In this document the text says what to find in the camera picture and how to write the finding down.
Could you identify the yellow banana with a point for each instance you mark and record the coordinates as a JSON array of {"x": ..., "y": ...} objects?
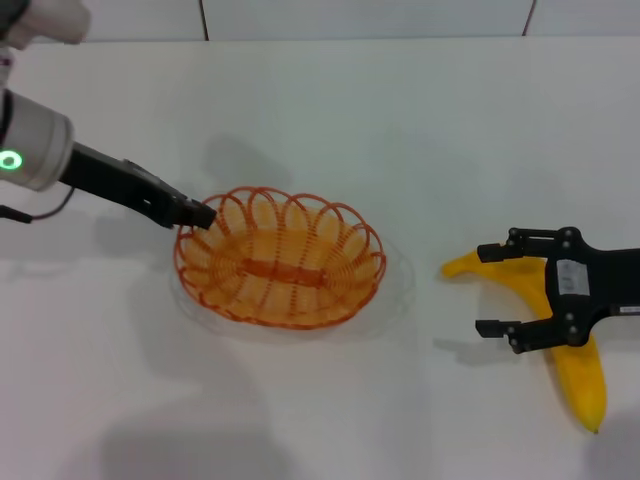
[{"x": 585, "y": 390}]

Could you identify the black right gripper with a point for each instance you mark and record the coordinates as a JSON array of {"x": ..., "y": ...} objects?
[{"x": 605, "y": 280}]

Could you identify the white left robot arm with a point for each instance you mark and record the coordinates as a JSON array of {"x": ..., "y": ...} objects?
[{"x": 35, "y": 145}]

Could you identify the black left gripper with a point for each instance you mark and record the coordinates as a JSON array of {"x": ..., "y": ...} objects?
[{"x": 115, "y": 182}]

